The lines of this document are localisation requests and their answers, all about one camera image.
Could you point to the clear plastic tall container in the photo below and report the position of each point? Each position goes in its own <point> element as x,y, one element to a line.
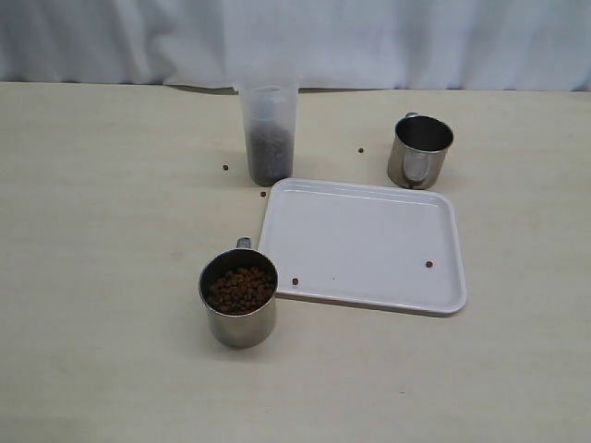
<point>268,99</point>

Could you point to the steel mug with kibble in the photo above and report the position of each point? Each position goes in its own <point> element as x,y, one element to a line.
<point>238,289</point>

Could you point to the white plastic tray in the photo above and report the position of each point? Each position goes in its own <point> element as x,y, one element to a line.
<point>351,244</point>

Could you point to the white backdrop curtain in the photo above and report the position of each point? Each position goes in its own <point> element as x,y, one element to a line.
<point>436,45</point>

